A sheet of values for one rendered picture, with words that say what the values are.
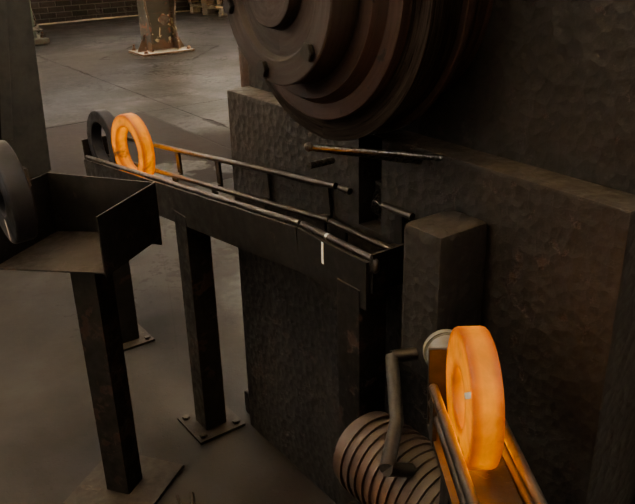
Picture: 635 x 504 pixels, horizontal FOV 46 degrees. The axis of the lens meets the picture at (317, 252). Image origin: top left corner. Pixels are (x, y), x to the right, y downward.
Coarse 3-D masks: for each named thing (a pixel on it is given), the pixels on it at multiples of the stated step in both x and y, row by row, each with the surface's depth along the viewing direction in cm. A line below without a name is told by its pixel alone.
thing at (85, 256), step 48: (48, 192) 160; (96, 192) 157; (144, 192) 148; (0, 240) 148; (48, 240) 159; (96, 240) 156; (144, 240) 150; (96, 288) 150; (96, 336) 155; (96, 384) 160; (96, 480) 175; (144, 480) 175
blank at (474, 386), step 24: (456, 336) 83; (480, 336) 80; (456, 360) 83; (480, 360) 77; (456, 384) 86; (480, 384) 76; (456, 408) 86; (480, 408) 75; (504, 408) 75; (456, 432) 85; (480, 432) 76; (504, 432) 76; (480, 456) 77
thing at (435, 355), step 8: (432, 352) 90; (440, 352) 90; (432, 360) 90; (440, 360) 90; (432, 368) 91; (440, 368) 91; (432, 376) 91; (440, 376) 91; (440, 384) 91; (440, 392) 92
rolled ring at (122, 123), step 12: (120, 120) 194; (132, 120) 190; (120, 132) 198; (132, 132) 190; (144, 132) 189; (120, 144) 200; (144, 144) 188; (120, 156) 201; (144, 156) 189; (132, 168) 200; (144, 168) 191
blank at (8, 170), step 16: (0, 144) 110; (0, 160) 107; (16, 160) 108; (0, 176) 107; (16, 176) 107; (16, 192) 107; (0, 208) 116; (16, 208) 108; (32, 208) 109; (0, 224) 118; (16, 224) 109; (32, 224) 110; (16, 240) 112
